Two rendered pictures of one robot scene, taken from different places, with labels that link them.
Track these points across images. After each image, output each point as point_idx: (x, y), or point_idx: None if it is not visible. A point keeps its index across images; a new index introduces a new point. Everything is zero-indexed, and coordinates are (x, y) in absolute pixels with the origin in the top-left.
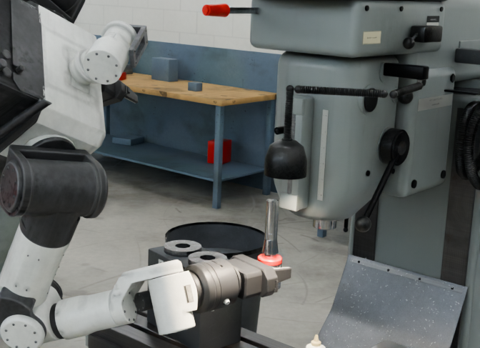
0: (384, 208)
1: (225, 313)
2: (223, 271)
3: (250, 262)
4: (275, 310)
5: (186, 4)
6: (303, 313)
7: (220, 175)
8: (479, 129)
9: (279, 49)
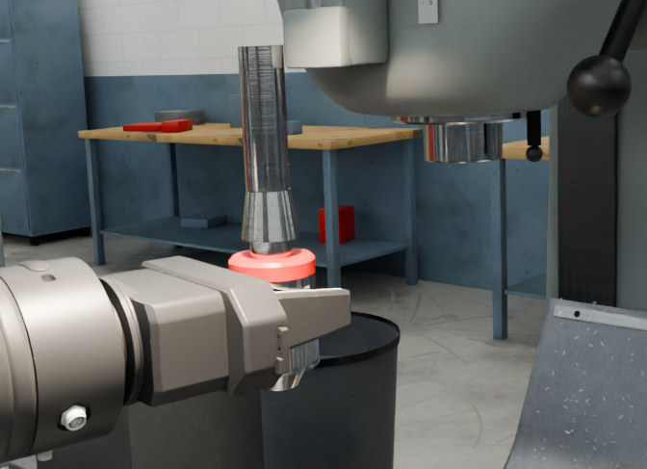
0: (634, 163)
1: (213, 467)
2: (54, 295)
3: (191, 273)
4: (428, 459)
5: (274, 13)
6: (478, 461)
7: (337, 257)
8: None
9: None
